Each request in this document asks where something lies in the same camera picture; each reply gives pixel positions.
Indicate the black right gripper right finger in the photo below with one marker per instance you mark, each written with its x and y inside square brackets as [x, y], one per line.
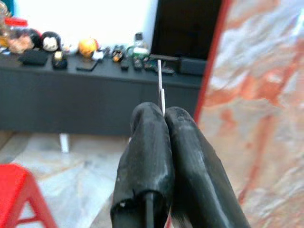
[197, 171]

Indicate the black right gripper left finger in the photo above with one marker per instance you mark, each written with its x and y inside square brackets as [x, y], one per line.
[145, 154]

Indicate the grey metal key bunch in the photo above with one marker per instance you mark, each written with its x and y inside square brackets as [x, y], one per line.
[161, 80]

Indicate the black low TV bench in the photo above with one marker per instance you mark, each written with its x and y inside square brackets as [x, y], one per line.
[71, 99]

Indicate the marble folding table red rim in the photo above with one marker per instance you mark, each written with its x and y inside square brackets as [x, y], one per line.
[261, 95]

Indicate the small black toy figure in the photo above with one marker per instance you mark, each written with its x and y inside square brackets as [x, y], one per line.
[117, 54]

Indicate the flat black phone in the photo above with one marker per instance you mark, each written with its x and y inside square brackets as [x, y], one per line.
[87, 66]

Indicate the clear bottle with black cap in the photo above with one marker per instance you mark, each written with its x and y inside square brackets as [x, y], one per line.
[139, 47]

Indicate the small white panda figure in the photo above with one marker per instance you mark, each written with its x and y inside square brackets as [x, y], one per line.
[97, 55]

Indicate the orange round doll head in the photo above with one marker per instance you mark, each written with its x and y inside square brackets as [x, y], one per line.
[87, 47]

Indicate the black and gold small box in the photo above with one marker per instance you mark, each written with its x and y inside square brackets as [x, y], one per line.
[59, 60]

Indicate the black television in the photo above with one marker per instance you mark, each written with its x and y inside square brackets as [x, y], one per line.
[185, 28]

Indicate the red plastic stool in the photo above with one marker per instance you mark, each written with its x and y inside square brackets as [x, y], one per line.
[14, 185]

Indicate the black round doll head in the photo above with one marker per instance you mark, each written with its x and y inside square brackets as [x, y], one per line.
[51, 41]

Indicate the black wallet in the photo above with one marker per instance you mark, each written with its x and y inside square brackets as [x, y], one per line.
[33, 57]

